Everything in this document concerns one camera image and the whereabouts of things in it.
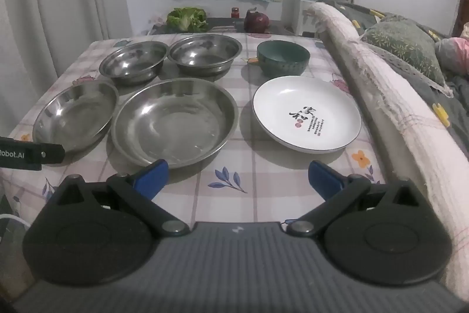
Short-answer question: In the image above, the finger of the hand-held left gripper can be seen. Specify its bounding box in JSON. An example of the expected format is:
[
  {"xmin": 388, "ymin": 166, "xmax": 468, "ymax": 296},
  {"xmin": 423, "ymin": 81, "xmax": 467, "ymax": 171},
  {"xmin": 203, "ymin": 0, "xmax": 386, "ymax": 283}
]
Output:
[{"xmin": 41, "ymin": 143, "xmax": 67, "ymax": 166}]

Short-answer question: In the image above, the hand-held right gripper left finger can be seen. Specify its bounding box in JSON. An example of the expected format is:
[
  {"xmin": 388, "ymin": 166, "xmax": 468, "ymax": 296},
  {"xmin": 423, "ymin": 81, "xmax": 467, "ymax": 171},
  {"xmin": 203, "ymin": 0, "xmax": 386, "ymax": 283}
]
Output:
[{"xmin": 47, "ymin": 159, "xmax": 191, "ymax": 238}]

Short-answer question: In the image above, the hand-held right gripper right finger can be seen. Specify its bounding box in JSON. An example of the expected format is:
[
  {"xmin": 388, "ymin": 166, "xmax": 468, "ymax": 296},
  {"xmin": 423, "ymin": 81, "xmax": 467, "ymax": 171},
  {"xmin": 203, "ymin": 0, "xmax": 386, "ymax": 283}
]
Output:
[{"xmin": 284, "ymin": 160, "xmax": 424, "ymax": 237}]

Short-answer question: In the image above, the shallow steel plate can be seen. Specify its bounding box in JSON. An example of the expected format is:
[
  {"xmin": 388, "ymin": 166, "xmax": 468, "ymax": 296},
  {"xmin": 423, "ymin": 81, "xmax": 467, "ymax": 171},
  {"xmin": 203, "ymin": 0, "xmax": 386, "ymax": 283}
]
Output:
[{"xmin": 32, "ymin": 80, "xmax": 120, "ymax": 154}]

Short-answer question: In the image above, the small steel bowl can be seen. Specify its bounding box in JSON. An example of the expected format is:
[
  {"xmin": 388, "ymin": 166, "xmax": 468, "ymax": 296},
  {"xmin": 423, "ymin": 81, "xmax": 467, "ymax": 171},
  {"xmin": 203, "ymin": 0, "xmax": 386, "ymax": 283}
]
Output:
[{"xmin": 99, "ymin": 40, "xmax": 169, "ymax": 86}]

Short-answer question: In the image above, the green ceramic bowl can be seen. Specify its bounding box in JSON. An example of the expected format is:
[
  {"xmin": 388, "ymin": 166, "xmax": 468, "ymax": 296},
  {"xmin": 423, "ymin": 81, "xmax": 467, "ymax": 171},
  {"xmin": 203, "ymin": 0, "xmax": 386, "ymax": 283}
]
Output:
[{"xmin": 256, "ymin": 40, "xmax": 311, "ymax": 77}]

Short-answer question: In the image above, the wide steel bowl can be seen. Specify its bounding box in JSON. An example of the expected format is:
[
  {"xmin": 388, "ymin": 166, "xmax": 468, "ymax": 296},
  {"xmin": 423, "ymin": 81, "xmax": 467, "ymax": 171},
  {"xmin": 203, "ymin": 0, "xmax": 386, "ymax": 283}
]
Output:
[{"xmin": 168, "ymin": 34, "xmax": 243, "ymax": 79}]

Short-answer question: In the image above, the large steel plate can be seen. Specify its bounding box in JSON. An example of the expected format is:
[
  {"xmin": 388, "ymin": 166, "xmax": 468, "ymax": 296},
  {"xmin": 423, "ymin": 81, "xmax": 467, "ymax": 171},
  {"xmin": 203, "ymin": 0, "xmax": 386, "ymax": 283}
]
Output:
[{"xmin": 111, "ymin": 79, "xmax": 240, "ymax": 169}]

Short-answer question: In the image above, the white printed plate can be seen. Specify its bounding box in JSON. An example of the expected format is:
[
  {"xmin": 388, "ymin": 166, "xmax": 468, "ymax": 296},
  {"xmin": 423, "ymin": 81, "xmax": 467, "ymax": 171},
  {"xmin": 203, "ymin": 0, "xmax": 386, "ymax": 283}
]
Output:
[{"xmin": 252, "ymin": 76, "xmax": 363, "ymax": 154}]

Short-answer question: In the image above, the white rolled blanket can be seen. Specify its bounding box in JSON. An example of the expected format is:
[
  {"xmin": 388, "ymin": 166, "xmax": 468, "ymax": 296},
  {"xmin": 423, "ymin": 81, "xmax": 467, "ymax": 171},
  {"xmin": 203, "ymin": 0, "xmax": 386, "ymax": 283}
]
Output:
[{"xmin": 311, "ymin": 1, "xmax": 469, "ymax": 299}]

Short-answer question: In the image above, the white curtain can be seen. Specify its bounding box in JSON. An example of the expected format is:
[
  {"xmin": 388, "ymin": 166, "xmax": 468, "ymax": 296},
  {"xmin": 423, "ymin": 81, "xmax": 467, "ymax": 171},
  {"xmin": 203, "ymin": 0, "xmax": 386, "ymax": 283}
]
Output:
[{"xmin": 0, "ymin": 0, "xmax": 130, "ymax": 138}]

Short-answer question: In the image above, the grey quilt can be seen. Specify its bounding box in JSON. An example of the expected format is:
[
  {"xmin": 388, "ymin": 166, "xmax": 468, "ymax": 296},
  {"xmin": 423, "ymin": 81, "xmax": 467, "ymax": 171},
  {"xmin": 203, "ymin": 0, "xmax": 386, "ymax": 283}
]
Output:
[{"xmin": 322, "ymin": 0, "xmax": 469, "ymax": 167}]

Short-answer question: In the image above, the green patterned pillow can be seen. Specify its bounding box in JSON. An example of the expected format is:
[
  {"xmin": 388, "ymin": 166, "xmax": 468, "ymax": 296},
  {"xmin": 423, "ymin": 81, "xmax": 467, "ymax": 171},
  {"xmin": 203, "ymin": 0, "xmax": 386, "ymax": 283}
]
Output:
[{"xmin": 361, "ymin": 15, "xmax": 452, "ymax": 96}]

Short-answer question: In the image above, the green lettuce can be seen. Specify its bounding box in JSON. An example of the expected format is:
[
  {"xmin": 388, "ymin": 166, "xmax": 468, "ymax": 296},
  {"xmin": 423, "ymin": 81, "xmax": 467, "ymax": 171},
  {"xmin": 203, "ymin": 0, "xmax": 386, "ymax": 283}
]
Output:
[{"xmin": 166, "ymin": 7, "xmax": 209, "ymax": 33}]

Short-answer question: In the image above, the dark low table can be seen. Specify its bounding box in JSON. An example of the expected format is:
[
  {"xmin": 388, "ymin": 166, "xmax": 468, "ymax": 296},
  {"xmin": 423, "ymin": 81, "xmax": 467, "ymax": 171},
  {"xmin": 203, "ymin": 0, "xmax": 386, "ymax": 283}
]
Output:
[{"xmin": 150, "ymin": 17, "xmax": 294, "ymax": 37}]

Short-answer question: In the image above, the pink cloth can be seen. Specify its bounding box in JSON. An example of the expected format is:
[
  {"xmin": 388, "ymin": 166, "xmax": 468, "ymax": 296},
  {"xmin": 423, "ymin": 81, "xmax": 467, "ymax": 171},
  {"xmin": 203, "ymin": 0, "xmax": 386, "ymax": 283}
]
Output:
[{"xmin": 435, "ymin": 37, "xmax": 469, "ymax": 76}]

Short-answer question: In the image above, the white cable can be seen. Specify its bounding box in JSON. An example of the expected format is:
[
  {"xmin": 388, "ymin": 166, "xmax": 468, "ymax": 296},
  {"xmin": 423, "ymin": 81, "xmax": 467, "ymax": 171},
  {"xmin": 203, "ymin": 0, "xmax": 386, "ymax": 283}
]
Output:
[{"xmin": 0, "ymin": 213, "xmax": 32, "ymax": 228}]

